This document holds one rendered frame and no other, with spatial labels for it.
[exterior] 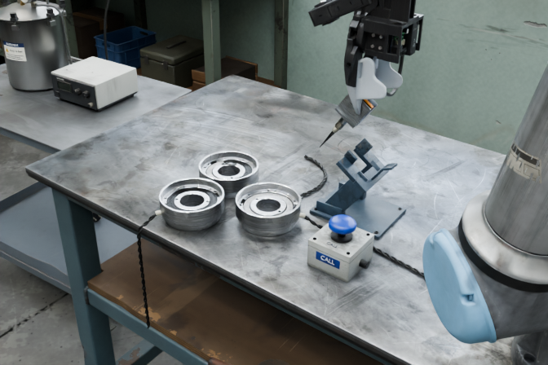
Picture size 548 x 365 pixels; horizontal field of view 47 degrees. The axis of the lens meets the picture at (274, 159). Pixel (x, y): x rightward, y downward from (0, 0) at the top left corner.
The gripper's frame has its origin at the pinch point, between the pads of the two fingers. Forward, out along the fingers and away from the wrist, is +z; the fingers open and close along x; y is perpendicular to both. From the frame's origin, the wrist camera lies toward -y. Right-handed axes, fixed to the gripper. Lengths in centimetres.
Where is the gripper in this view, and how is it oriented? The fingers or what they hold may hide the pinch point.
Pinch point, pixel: (360, 101)
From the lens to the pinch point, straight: 98.3
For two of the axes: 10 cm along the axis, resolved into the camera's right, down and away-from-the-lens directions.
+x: 5.8, -3.9, 7.1
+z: -0.1, 8.8, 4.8
